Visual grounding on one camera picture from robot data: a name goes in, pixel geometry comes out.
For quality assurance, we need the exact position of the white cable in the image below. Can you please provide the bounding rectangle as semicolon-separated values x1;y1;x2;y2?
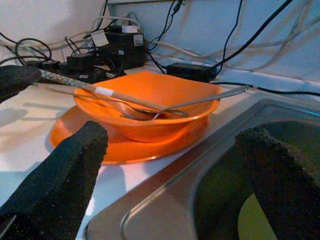
147;0;320;73

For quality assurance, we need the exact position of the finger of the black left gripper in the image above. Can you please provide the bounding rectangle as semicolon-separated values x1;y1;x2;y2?
0;65;42;103

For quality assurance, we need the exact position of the orange bowl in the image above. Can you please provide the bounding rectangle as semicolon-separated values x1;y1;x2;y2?
73;71;223;143

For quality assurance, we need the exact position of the stainless steel sink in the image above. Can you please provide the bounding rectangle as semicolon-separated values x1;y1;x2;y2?
83;92;320;240

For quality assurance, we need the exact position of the white plug adapter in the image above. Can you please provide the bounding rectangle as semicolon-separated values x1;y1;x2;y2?
121;24;140;34

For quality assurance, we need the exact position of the flat black power brick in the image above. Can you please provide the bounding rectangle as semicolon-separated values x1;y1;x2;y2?
166;62;219;83

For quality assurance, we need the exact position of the black power strip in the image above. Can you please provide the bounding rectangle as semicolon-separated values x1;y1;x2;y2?
26;59;127;85

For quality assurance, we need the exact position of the patterned wooden chopstick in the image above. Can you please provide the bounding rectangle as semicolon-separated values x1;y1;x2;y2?
38;69;167;112

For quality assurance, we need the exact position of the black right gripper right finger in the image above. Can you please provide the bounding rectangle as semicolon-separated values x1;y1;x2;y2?
234;127;320;240

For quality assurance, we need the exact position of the small black plug adapter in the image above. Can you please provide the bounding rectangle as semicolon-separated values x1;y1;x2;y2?
66;52;97;72

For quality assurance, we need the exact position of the black cable behind sink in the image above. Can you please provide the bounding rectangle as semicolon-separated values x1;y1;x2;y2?
209;81;320;97

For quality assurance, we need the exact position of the thick black cable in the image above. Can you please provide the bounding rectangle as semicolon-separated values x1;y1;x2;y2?
213;0;294;71

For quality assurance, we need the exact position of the orange plate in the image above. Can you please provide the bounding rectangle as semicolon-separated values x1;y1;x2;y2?
48;104;210;166

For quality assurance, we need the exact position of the large black power adapter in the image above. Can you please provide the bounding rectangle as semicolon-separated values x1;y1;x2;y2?
104;31;149;70

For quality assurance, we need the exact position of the green round plate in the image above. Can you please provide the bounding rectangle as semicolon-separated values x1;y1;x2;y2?
237;192;279;240

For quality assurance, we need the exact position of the thin black cable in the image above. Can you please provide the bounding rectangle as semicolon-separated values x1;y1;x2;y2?
219;0;244;68

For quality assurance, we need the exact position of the metal fork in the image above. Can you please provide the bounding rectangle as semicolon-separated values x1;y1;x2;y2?
151;84;251;120

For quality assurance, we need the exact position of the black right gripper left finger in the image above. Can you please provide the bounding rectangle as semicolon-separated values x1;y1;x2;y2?
0;121;110;240

